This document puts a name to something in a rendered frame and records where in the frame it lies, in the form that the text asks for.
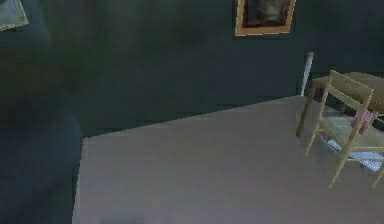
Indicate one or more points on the pale wooden chair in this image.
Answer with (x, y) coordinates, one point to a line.
(350, 100)

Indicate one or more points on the orange framed dark picture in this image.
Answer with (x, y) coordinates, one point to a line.
(266, 15)

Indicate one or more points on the pink cloth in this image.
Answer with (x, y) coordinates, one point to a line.
(363, 120)

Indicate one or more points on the brown wooden table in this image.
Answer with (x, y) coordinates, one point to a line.
(363, 83)

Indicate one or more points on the pale framed grey picture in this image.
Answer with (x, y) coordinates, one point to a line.
(10, 13)

